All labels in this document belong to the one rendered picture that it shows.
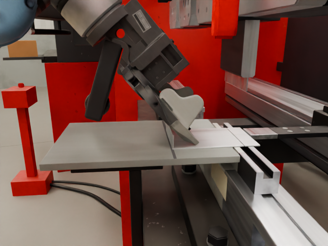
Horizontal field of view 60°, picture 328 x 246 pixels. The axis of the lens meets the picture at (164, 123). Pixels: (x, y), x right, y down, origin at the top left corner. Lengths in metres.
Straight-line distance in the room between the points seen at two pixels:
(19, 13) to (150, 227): 0.34
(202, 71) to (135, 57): 0.94
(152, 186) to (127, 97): 0.79
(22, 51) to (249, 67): 2.18
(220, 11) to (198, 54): 1.04
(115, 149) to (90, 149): 0.04
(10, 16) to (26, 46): 2.23
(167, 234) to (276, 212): 0.17
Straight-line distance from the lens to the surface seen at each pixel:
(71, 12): 0.40
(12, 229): 2.12
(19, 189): 2.43
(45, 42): 7.26
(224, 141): 0.44
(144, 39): 0.40
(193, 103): 0.40
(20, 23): 0.24
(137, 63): 0.38
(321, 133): 0.53
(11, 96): 2.19
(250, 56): 0.41
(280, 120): 0.81
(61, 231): 1.98
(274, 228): 0.32
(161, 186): 0.57
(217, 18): 0.28
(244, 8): 0.31
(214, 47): 1.33
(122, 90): 1.30
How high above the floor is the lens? 1.16
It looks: 17 degrees down
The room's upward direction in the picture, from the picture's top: straight up
